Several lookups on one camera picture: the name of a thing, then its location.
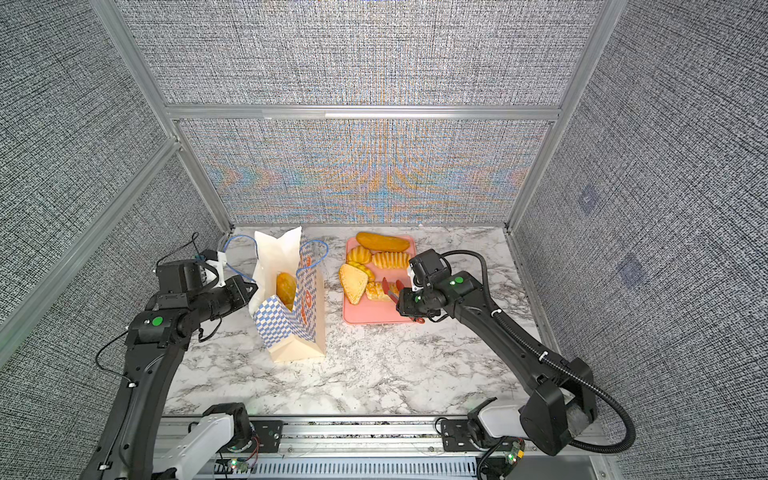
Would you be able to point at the long oval bread loaf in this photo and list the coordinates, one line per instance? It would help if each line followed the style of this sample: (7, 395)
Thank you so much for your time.
(382, 243)

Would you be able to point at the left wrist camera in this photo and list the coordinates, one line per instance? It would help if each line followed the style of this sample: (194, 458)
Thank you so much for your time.
(210, 264)

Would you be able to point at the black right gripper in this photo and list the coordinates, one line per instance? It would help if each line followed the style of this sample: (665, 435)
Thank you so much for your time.
(406, 305)

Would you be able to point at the pink plastic tray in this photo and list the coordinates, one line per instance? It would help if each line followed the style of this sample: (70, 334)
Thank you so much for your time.
(369, 312)

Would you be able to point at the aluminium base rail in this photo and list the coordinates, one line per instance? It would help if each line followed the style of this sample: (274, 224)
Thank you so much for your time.
(379, 447)

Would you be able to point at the red kitchen tongs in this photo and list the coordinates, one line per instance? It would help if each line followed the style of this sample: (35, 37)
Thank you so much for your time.
(392, 290)

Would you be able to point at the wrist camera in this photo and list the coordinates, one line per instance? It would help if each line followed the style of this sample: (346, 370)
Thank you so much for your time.
(210, 264)
(427, 269)

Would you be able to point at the oval golden bread bun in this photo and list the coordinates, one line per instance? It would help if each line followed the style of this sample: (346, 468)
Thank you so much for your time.
(285, 289)

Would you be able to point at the square glazed pastry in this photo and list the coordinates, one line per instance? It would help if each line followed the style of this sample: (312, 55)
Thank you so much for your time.
(375, 292)

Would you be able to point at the triangular tan bread slice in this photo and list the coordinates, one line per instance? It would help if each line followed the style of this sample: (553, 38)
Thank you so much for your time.
(354, 282)

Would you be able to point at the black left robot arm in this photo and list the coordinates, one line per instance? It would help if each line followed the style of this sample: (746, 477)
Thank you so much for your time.
(190, 292)

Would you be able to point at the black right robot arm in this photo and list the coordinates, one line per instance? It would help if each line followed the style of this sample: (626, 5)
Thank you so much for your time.
(562, 402)

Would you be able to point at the ridged golden bread roll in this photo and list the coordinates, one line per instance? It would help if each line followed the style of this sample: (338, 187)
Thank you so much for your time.
(391, 260)

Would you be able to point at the checkered paper bag blue handles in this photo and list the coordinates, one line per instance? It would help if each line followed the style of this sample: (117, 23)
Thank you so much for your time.
(299, 334)

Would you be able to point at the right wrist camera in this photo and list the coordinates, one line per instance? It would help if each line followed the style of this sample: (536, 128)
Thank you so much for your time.
(427, 269)

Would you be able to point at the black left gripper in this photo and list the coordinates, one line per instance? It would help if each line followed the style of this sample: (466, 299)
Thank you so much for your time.
(236, 285)

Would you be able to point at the small ridged yellow bun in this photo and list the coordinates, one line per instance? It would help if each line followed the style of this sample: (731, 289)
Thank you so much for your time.
(359, 254)

